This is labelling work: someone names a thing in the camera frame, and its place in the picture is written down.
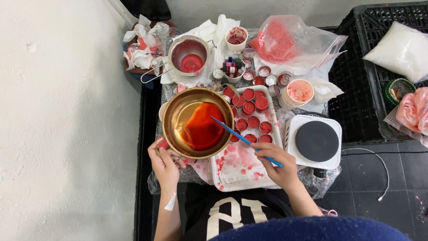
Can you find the person's left hand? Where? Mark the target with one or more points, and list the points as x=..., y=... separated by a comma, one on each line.
x=165, y=170

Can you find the person's right hand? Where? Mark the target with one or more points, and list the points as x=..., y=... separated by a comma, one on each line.
x=282, y=169

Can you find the gold pot with red wax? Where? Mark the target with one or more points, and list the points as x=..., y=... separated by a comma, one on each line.
x=180, y=113

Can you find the blue stirring stick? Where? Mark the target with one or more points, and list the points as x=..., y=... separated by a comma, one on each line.
x=230, y=131

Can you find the white bandage strip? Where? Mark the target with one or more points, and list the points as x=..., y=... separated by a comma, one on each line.
x=170, y=202

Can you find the clear plastic table cover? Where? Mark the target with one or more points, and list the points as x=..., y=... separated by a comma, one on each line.
x=316, y=184

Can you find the white electric hot plate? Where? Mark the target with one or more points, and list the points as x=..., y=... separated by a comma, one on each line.
x=316, y=140

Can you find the stained paper towel sheet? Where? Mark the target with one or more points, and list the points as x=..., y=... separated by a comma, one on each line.
x=239, y=162

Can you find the white plastic tray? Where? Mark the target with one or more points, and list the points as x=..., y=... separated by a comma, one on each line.
x=215, y=182

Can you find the person's black printed shirt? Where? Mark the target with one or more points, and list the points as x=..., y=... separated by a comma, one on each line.
x=230, y=207

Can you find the small pink band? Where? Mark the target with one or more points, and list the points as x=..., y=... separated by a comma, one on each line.
x=331, y=212

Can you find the navy blue fleece garment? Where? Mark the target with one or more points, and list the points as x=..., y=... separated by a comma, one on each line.
x=311, y=231

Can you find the group of red wax tins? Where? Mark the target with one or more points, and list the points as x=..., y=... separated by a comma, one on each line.
x=249, y=107

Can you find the stack of stained paper cups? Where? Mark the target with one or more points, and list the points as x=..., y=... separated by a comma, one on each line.
x=297, y=92

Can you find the crumpled white tissue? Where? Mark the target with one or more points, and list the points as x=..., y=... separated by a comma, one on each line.
x=324, y=90

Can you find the cluster of silver wick tins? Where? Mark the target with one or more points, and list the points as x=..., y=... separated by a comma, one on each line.
x=270, y=80

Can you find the black plastic crate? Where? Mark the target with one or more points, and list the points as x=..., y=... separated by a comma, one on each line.
x=351, y=100

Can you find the bowl of small dye bottles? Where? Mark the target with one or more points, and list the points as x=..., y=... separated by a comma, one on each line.
x=233, y=68

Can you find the bin of crumpled stained tissues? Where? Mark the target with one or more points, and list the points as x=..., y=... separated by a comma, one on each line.
x=145, y=50

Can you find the silver pot with red wax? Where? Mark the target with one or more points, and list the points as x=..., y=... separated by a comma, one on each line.
x=187, y=50

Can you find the plastic bag of red wax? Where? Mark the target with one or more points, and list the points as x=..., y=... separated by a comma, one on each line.
x=274, y=43

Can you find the red stained paper cup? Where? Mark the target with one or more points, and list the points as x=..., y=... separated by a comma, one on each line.
x=236, y=36

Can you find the green woven basket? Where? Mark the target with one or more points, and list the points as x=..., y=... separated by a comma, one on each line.
x=399, y=90

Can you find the pink plastic bag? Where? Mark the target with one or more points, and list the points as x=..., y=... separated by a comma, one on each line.
x=413, y=110

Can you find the bag of white wax flakes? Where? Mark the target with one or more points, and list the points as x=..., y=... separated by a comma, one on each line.
x=401, y=50

